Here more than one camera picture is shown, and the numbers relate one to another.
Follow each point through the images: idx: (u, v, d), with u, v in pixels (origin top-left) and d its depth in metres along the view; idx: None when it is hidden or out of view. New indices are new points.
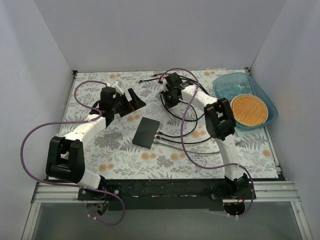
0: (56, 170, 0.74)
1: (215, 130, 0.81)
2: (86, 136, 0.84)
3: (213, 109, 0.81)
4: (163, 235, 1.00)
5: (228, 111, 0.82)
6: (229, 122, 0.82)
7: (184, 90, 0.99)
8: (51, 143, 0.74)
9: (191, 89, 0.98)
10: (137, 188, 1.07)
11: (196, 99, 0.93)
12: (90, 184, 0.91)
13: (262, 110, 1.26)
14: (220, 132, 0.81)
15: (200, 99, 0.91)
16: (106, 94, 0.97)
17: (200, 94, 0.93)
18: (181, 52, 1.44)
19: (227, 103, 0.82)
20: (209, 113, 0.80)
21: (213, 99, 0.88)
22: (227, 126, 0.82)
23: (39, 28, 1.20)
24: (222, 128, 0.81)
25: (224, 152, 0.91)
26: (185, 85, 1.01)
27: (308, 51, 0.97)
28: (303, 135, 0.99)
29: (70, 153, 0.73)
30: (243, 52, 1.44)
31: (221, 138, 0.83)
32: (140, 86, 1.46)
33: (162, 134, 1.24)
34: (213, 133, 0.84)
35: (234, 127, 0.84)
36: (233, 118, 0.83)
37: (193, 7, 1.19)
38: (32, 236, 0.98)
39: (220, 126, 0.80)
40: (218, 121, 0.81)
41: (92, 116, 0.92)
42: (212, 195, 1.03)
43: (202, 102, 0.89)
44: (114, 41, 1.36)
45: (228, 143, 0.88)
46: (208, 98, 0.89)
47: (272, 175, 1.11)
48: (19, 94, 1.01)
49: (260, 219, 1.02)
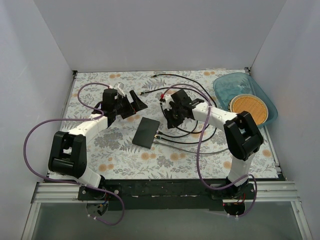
0: (59, 164, 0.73)
1: (241, 149, 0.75)
2: (89, 133, 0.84)
3: (236, 126, 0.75)
4: (162, 234, 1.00)
5: (252, 126, 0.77)
6: (254, 138, 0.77)
7: (195, 109, 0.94)
8: (55, 136, 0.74)
9: (203, 107, 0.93)
10: (138, 188, 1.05)
11: (212, 117, 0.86)
12: (90, 182, 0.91)
13: (262, 110, 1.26)
14: (246, 151, 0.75)
15: (216, 115, 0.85)
16: (108, 95, 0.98)
17: (214, 110, 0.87)
18: (181, 52, 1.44)
19: (249, 117, 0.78)
20: (232, 131, 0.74)
21: (232, 114, 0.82)
22: (253, 143, 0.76)
23: (39, 28, 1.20)
24: (248, 146, 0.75)
25: (240, 168, 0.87)
26: (195, 103, 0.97)
27: (308, 51, 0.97)
28: (303, 135, 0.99)
29: (73, 147, 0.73)
30: (243, 52, 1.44)
31: (246, 157, 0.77)
32: (140, 86, 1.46)
33: (162, 134, 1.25)
34: (236, 153, 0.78)
35: (259, 144, 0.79)
36: (258, 134, 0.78)
37: (193, 6, 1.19)
38: (32, 236, 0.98)
39: (246, 143, 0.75)
40: (243, 139, 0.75)
41: (95, 115, 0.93)
42: (212, 195, 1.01)
43: (220, 119, 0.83)
44: (114, 41, 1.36)
45: (248, 162, 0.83)
46: (225, 113, 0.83)
47: (272, 175, 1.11)
48: (19, 94, 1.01)
49: (260, 219, 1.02)
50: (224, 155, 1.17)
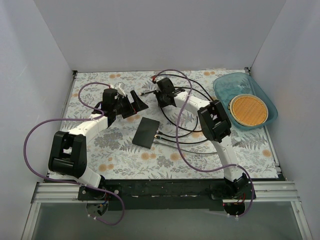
0: (59, 164, 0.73)
1: (212, 133, 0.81)
2: (89, 132, 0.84)
3: (207, 112, 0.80)
4: (163, 235, 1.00)
5: (222, 113, 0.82)
6: (224, 123, 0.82)
7: (176, 97, 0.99)
8: (55, 136, 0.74)
9: (184, 95, 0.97)
10: (137, 188, 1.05)
11: (188, 104, 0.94)
12: (90, 182, 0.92)
13: (262, 110, 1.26)
14: (216, 134, 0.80)
15: (193, 103, 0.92)
16: (108, 95, 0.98)
17: (192, 98, 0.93)
18: (181, 52, 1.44)
19: (219, 105, 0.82)
20: (203, 116, 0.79)
21: (206, 102, 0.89)
22: (223, 127, 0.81)
23: (39, 29, 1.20)
24: (218, 130, 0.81)
25: (222, 154, 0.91)
26: (177, 92, 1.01)
27: (307, 51, 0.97)
28: (303, 135, 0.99)
29: (73, 147, 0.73)
30: (243, 52, 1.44)
31: (218, 140, 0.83)
32: (140, 86, 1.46)
33: (162, 134, 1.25)
34: (209, 137, 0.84)
35: (229, 128, 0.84)
36: (227, 119, 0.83)
37: (194, 7, 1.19)
38: (32, 236, 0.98)
39: (215, 128, 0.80)
40: (213, 124, 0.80)
41: (95, 115, 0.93)
42: (212, 195, 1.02)
43: (195, 106, 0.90)
44: (114, 41, 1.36)
45: (225, 144, 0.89)
46: (200, 101, 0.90)
47: (272, 175, 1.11)
48: (19, 94, 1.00)
49: (261, 219, 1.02)
50: None
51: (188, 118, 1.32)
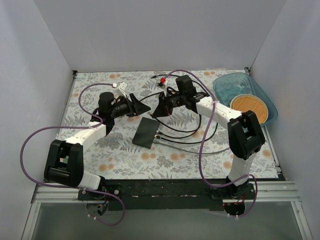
0: (55, 174, 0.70)
1: (242, 149, 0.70)
2: (87, 141, 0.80)
3: (239, 125, 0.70)
4: (162, 235, 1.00)
5: (255, 126, 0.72)
6: (256, 138, 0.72)
7: (199, 103, 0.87)
8: (52, 145, 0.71)
9: (208, 101, 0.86)
10: (138, 188, 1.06)
11: (216, 113, 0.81)
12: (90, 185, 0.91)
13: (262, 110, 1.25)
14: (247, 150, 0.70)
15: (220, 112, 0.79)
16: (104, 103, 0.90)
17: (219, 107, 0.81)
18: (181, 52, 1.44)
19: (253, 116, 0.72)
20: (235, 129, 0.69)
21: (236, 112, 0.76)
22: (255, 143, 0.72)
23: (39, 29, 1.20)
24: (249, 146, 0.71)
25: (241, 167, 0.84)
26: (199, 96, 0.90)
27: (308, 51, 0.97)
28: (303, 135, 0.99)
29: (69, 157, 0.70)
30: (243, 52, 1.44)
31: (246, 157, 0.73)
32: (140, 86, 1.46)
33: (162, 134, 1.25)
34: (237, 152, 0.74)
35: (261, 144, 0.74)
36: (261, 134, 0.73)
37: (193, 7, 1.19)
38: (32, 236, 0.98)
39: (247, 143, 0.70)
40: (245, 139, 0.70)
41: (93, 123, 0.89)
42: (212, 195, 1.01)
43: (224, 116, 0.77)
44: (114, 41, 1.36)
45: (249, 161, 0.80)
46: (230, 110, 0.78)
47: (272, 175, 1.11)
48: (19, 94, 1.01)
49: (261, 219, 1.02)
50: (224, 155, 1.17)
51: (188, 118, 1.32)
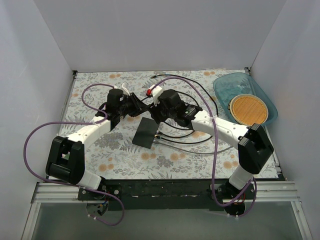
0: (55, 170, 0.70)
1: (255, 166, 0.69)
2: (89, 139, 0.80)
3: (250, 142, 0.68)
4: (162, 235, 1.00)
5: (264, 138, 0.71)
6: (267, 150, 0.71)
7: (195, 120, 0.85)
8: (54, 142, 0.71)
9: (205, 118, 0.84)
10: (137, 188, 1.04)
11: (220, 131, 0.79)
12: (89, 185, 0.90)
13: (262, 110, 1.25)
14: (259, 166, 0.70)
15: (224, 129, 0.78)
16: (112, 97, 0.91)
17: (220, 124, 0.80)
18: (181, 52, 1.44)
19: (260, 129, 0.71)
20: (246, 148, 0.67)
21: (242, 127, 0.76)
22: (266, 155, 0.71)
23: (39, 28, 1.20)
24: (261, 161, 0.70)
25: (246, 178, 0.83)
26: (192, 111, 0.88)
27: (308, 51, 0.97)
28: (303, 136, 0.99)
29: (71, 155, 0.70)
30: (243, 52, 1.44)
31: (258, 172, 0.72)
32: (140, 86, 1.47)
33: (162, 134, 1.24)
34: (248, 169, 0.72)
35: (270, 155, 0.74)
36: (270, 145, 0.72)
37: (193, 6, 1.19)
38: (32, 236, 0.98)
39: (259, 159, 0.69)
40: (257, 155, 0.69)
41: (98, 118, 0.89)
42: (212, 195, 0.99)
43: (230, 134, 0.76)
44: (114, 41, 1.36)
45: None
46: (233, 126, 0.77)
47: (272, 175, 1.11)
48: (19, 94, 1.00)
49: (260, 219, 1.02)
50: (224, 155, 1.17)
51: None
